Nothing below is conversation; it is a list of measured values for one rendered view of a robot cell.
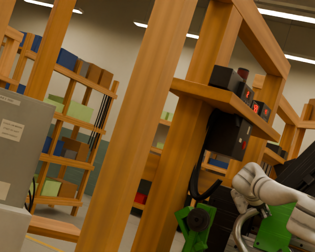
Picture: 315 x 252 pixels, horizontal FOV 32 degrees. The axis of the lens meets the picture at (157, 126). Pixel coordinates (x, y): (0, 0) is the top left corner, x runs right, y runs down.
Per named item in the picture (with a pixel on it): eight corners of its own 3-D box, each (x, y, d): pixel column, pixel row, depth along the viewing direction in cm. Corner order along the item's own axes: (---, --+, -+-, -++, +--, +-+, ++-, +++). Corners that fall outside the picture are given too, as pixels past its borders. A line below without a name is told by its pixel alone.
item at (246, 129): (243, 162, 215) (254, 125, 216) (232, 157, 199) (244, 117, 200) (213, 153, 220) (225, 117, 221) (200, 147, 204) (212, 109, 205)
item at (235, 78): (238, 97, 200) (244, 79, 201) (227, 88, 186) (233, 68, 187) (220, 93, 203) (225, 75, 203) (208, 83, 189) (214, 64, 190)
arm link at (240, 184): (250, 209, 180) (268, 189, 181) (242, 194, 167) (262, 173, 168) (234, 195, 183) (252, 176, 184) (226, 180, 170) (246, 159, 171)
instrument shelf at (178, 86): (278, 143, 259) (281, 135, 259) (229, 103, 176) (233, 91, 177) (228, 129, 269) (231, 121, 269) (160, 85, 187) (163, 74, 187)
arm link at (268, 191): (259, 168, 161) (247, 194, 162) (316, 200, 137) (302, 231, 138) (283, 177, 165) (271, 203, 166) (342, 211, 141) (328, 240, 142)
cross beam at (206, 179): (228, 196, 284) (233, 179, 284) (115, 173, 165) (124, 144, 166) (218, 193, 286) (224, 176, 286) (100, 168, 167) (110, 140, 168)
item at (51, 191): (78, 217, 861) (123, 78, 873) (-28, 214, 637) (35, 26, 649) (50, 206, 883) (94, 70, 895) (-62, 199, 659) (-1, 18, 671)
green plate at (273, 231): (285, 262, 199) (304, 208, 205) (284, 257, 192) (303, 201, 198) (255, 251, 204) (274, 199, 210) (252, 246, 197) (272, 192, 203)
